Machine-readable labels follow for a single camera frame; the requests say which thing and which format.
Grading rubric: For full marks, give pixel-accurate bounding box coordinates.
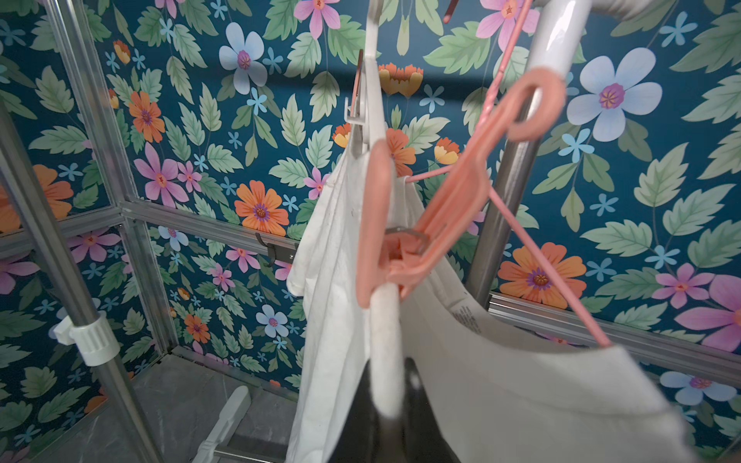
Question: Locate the pink clothespin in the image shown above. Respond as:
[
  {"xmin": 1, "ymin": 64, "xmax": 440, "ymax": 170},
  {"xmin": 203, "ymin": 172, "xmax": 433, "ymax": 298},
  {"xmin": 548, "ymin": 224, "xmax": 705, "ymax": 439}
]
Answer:
[
  {"xmin": 349, "ymin": 49, "xmax": 364, "ymax": 117},
  {"xmin": 385, "ymin": 68, "xmax": 567, "ymax": 297}
]

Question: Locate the black wall hook rail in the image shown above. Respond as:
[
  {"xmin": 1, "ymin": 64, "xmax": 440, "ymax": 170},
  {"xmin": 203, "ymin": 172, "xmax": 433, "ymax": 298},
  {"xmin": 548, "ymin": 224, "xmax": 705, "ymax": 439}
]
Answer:
[{"xmin": 255, "ymin": 231, "xmax": 298, "ymax": 267}]

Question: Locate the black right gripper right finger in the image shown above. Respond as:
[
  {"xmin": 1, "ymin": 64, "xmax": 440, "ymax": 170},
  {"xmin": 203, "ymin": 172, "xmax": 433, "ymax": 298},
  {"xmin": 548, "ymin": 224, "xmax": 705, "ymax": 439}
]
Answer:
[{"xmin": 403, "ymin": 358, "xmax": 460, "ymax": 463}]

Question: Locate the white printed t-shirt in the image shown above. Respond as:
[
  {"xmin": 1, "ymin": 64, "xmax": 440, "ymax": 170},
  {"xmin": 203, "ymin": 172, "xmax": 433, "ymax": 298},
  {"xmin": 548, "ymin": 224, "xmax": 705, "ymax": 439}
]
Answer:
[{"xmin": 398, "ymin": 178, "xmax": 702, "ymax": 463}]

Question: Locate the white steel clothes rack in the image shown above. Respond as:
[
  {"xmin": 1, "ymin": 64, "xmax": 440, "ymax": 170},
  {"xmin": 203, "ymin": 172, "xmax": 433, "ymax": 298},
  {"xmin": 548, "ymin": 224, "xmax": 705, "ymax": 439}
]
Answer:
[{"xmin": 0, "ymin": 0, "xmax": 655, "ymax": 463}]

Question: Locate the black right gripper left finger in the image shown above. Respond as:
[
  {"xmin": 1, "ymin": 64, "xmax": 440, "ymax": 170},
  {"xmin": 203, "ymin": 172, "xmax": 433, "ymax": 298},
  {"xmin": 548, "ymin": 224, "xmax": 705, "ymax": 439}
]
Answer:
[{"xmin": 328, "ymin": 362, "xmax": 379, "ymax": 463}]

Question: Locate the plain white t-shirt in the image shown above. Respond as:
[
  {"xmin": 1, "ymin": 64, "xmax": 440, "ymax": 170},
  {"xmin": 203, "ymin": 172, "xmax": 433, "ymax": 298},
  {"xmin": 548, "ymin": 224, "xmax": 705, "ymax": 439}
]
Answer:
[{"xmin": 287, "ymin": 137, "xmax": 411, "ymax": 462}]

